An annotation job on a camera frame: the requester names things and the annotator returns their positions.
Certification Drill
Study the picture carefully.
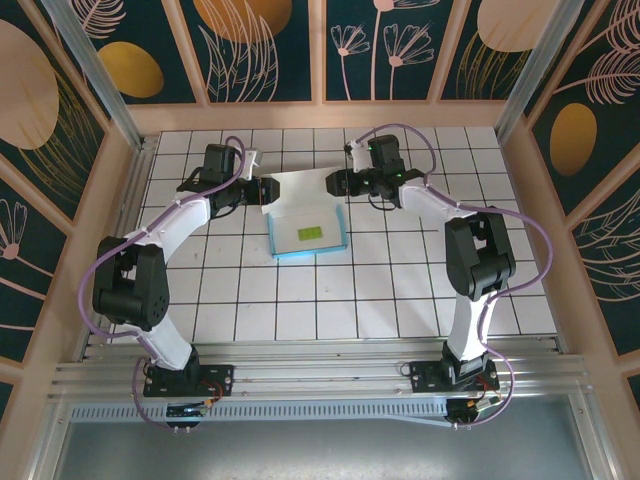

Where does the blue and white paper box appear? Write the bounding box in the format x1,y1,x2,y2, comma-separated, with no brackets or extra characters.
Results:
259,166,350,261

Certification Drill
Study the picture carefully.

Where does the grey metal sheet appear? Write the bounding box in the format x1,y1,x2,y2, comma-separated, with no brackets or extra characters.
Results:
52,419,594,480

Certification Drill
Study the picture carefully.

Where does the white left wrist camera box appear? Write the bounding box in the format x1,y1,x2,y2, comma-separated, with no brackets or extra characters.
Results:
242,147,265,181

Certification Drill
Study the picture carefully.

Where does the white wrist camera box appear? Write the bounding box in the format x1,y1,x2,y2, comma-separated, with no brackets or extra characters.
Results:
242,147,265,181
343,139,372,174

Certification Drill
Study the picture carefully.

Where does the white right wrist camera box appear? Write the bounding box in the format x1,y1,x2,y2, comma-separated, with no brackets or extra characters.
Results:
343,139,372,174

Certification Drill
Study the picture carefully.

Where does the aluminium side rail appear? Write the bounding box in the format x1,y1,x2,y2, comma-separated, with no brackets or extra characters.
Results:
74,134,159,361

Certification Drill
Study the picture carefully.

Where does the aluminium frame post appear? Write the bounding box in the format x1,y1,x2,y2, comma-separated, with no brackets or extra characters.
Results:
39,0,147,151
494,0,586,146

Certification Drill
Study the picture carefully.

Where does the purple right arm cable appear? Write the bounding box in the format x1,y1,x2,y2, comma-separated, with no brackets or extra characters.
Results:
349,122,556,429

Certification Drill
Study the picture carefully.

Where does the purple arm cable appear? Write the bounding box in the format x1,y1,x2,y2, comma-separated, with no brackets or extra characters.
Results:
349,122,556,429
79,135,251,434

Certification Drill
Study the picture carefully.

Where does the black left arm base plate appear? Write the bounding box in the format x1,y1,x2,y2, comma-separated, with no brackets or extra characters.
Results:
143,363,236,400

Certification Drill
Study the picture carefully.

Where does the aluminium front rail frame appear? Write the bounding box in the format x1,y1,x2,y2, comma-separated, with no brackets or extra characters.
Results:
47,334,596,407

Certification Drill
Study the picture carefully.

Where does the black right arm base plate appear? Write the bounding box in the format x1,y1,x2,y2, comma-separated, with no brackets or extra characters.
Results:
409,359,500,394

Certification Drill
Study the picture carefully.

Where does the perforated metal cable tray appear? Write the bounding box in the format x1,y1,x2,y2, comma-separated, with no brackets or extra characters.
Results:
69,399,451,427

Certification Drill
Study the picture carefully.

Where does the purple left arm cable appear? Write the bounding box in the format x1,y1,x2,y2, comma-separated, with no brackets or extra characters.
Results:
79,135,251,434

